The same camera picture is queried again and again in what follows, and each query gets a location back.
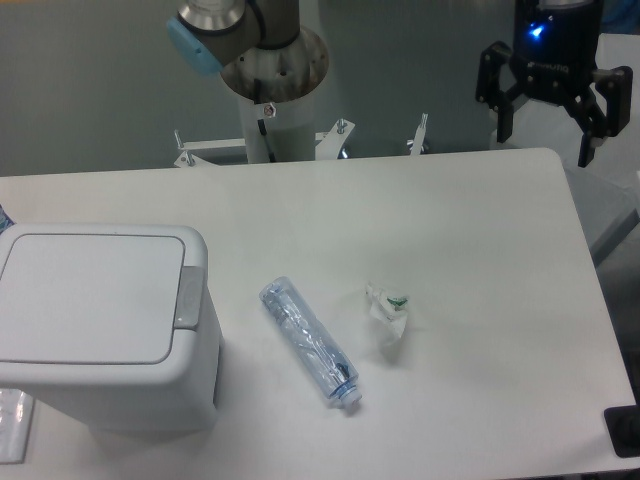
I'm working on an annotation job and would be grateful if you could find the silver bolt stand right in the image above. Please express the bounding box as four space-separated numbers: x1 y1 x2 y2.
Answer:
406 113 430 156

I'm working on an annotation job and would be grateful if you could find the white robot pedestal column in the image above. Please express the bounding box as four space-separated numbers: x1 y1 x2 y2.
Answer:
221 27 329 138

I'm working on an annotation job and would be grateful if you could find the clear plastic tray bottom left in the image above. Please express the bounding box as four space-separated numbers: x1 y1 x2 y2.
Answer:
1 389 35 465

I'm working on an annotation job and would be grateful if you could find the crumpled white paper wrapper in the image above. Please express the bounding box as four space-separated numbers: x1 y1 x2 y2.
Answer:
365 282 409 349

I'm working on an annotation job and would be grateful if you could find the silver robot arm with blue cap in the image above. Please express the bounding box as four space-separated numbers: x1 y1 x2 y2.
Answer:
166 1 633 167

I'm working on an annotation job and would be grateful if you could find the grey trash can push button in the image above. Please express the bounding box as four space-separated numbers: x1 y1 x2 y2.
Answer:
174 266 205 330

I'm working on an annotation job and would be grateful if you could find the blue patterned object left edge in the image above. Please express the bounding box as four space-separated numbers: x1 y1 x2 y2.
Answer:
0 206 15 233

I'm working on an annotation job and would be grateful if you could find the black cable on pedestal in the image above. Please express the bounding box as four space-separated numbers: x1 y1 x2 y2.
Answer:
253 78 278 164

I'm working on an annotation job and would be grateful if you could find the black clamp at table edge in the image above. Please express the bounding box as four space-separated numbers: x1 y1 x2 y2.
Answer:
604 405 639 458

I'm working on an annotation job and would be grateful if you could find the white trash can body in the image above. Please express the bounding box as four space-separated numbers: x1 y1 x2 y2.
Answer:
1 223 223 432

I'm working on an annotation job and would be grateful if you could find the crushed clear plastic bottle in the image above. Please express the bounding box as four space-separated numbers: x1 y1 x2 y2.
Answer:
259 277 362 412

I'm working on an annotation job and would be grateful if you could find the white bracket with bolts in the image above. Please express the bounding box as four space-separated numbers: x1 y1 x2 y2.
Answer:
174 118 355 167

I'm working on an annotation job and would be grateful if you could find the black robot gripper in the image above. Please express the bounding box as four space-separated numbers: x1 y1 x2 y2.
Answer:
475 1 633 168

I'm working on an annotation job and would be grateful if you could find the white trash can lid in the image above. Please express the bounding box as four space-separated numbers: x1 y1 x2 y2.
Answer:
1 233 184 365

